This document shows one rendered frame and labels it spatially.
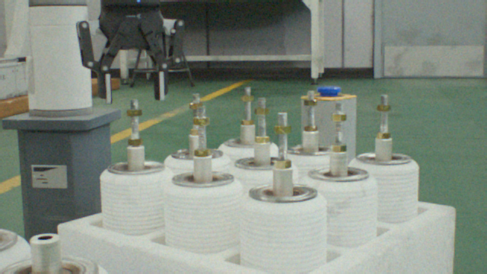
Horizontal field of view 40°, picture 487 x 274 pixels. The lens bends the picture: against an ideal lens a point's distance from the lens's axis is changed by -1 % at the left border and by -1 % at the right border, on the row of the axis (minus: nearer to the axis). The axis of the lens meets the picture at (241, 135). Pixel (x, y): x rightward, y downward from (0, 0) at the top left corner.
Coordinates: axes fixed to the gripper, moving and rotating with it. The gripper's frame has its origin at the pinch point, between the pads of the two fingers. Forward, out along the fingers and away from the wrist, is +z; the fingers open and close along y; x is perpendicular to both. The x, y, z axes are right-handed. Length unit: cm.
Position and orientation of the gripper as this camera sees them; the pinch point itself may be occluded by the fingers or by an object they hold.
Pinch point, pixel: (133, 91)
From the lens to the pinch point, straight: 88.5
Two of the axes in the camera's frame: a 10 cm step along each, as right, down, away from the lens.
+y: 9.1, -0.8, 4.1
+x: -4.1, -1.4, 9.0
